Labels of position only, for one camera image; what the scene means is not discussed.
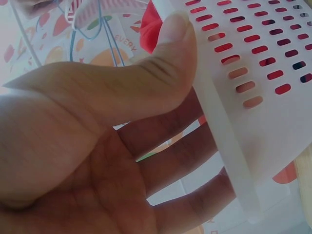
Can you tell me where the pink ribbed plastic hanger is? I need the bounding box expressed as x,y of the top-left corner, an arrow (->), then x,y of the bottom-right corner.
73,0 -> 153,29

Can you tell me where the blue wire hanger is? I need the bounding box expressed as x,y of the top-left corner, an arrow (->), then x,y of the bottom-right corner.
69,0 -> 126,68

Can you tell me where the person's left hand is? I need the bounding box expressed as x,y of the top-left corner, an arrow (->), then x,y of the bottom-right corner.
0,11 -> 247,234

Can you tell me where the white slotted plastic basket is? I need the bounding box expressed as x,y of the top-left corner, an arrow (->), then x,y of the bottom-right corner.
150,0 -> 312,224

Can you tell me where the red cloth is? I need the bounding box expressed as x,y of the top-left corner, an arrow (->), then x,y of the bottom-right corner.
139,0 -> 312,96

